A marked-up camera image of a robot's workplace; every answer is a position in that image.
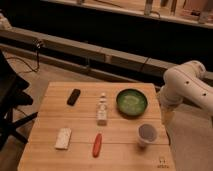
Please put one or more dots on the green bowl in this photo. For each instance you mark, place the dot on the green bowl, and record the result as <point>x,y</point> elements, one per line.
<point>131,102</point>

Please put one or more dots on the black office chair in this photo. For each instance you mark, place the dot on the black office chair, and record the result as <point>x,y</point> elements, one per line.
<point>12,94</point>

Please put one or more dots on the black eraser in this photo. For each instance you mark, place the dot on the black eraser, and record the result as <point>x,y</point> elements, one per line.
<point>73,97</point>

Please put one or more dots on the small white bottle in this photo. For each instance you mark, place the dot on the small white bottle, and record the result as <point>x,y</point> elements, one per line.
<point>102,110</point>

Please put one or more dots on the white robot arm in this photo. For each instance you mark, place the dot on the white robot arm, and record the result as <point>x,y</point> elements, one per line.
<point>184,81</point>

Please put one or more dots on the red marker pen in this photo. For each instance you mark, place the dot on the red marker pen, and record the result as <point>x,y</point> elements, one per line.
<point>97,145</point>

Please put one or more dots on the white rectangular block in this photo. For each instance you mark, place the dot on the white rectangular block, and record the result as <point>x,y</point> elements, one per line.
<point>63,138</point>

